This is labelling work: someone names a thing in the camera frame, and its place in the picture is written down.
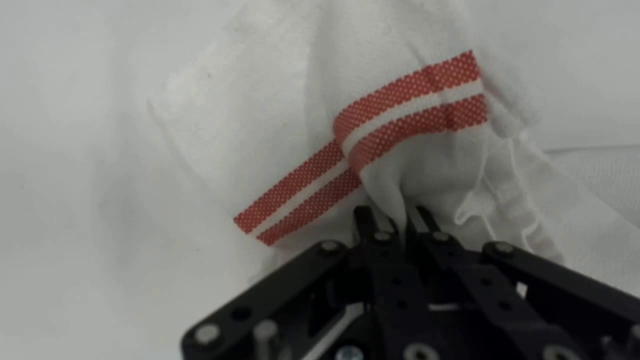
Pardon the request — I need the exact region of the white towel with red stripes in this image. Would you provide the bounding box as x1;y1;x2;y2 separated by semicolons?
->
143;0;640;283

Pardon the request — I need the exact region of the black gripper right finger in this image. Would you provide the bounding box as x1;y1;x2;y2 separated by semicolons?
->
407;203;640;360

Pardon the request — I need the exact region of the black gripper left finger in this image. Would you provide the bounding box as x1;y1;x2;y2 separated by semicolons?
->
181;203;410;360

